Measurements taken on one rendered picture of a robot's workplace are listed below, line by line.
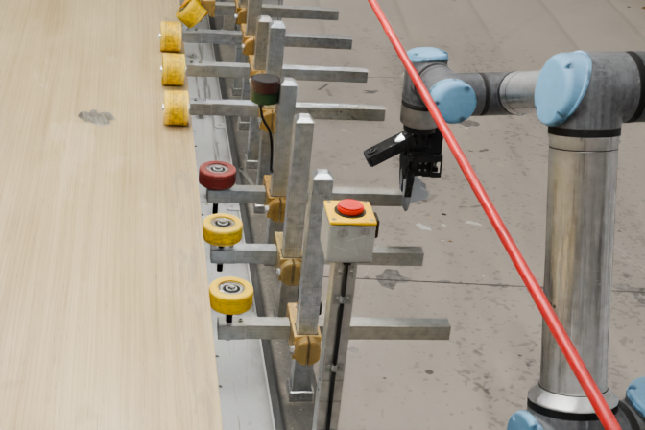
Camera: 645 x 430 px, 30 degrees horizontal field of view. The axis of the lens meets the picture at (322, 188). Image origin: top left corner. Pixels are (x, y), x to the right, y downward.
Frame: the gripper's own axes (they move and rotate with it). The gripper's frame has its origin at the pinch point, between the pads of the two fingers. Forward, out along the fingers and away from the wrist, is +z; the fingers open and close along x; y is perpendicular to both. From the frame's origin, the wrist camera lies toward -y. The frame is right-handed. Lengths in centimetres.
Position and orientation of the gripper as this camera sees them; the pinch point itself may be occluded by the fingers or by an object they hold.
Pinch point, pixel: (402, 204)
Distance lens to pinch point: 271.7
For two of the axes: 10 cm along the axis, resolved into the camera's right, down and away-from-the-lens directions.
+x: -1.2, -4.4, 8.9
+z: -0.6, 9.0, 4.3
